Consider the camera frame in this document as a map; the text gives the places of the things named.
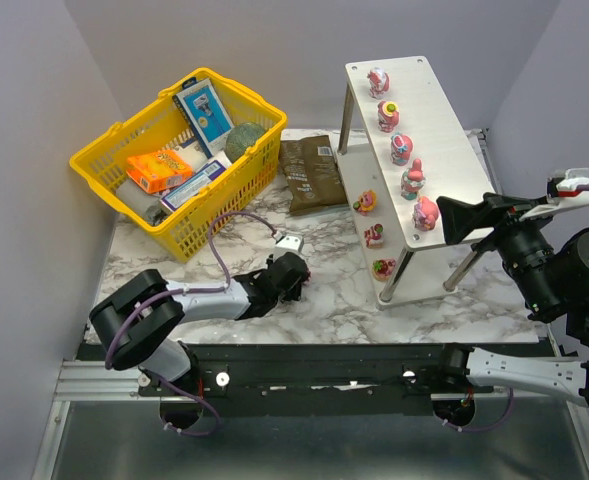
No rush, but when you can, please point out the white metal shelf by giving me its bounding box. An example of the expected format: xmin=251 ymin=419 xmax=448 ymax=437
xmin=336 ymin=56 xmax=493 ymax=308

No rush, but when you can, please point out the grey paper roll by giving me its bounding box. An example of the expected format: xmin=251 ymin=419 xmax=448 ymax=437
xmin=115 ymin=179 xmax=167 ymax=226

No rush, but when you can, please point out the pink toy orange plate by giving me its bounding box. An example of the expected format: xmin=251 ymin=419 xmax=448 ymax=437
xmin=352 ymin=189 xmax=377 ymax=216

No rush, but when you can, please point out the white box in basket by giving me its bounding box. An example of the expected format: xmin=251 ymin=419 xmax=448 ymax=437
xmin=175 ymin=138 xmax=208 ymax=171

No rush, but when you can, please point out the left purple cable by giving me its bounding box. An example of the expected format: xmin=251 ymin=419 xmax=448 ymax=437
xmin=104 ymin=211 xmax=280 ymax=437

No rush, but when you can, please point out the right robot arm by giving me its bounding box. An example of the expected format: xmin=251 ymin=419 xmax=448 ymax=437
xmin=437 ymin=193 xmax=589 ymax=409

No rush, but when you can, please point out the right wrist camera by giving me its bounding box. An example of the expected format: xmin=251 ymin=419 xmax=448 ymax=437
xmin=520 ymin=168 xmax=589 ymax=222

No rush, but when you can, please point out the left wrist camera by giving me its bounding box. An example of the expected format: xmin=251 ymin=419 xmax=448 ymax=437
xmin=272 ymin=232 xmax=304 ymax=260

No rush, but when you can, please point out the brown snack bag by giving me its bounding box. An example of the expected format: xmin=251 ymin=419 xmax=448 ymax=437
xmin=279 ymin=135 xmax=348 ymax=216

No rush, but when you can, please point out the yellow plastic basket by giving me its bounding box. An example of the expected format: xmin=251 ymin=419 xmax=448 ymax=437
xmin=70 ymin=67 xmax=287 ymax=262

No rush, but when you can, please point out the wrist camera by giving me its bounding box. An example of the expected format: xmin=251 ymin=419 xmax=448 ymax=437
xmin=272 ymin=232 xmax=304 ymax=260
xmin=520 ymin=168 xmax=589 ymax=222

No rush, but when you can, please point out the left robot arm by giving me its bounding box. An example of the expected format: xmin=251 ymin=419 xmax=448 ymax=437
xmin=89 ymin=252 xmax=310 ymax=382

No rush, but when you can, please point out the pink toy blue bow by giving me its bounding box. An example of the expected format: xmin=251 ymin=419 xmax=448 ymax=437
xmin=390 ymin=132 xmax=413 ymax=166

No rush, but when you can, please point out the orange snack box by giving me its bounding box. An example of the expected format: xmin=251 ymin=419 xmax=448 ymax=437
xmin=126 ymin=150 xmax=194 ymax=194

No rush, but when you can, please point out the green round melon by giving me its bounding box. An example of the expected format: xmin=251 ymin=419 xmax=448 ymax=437
xmin=224 ymin=122 xmax=266 ymax=163

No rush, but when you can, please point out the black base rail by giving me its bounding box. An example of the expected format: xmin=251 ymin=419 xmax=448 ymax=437
xmin=139 ymin=343 xmax=475 ymax=419

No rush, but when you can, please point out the red strawberry cake toy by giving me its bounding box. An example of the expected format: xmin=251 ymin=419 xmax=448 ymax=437
xmin=363 ymin=223 xmax=385 ymax=249

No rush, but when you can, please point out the pink bear strawberry toy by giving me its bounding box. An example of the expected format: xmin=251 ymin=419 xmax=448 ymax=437
xmin=371 ymin=259 xmax=397 ymax=282

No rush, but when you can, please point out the purple white box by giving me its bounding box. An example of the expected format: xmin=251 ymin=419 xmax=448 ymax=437
xmin=160 ymin=157 xmax=232 ymax=215

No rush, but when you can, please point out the pink white bunny toy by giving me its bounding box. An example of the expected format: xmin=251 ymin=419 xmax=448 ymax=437
xmin=367 ymin=67 xmax=390 ymax=99

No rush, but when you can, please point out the blue razor package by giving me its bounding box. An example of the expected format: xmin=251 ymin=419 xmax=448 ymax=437
xmin=173 ymin=77 xmax=234 ymax=158

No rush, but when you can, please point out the pink toy yellow top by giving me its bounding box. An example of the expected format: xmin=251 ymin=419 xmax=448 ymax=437
xmin=377 ymin=100 xmax=400 ymax=133

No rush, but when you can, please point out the pink mushroom toy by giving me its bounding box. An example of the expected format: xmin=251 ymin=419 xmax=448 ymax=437
xmin=401 ymin=158 xmax=426 ymax=200

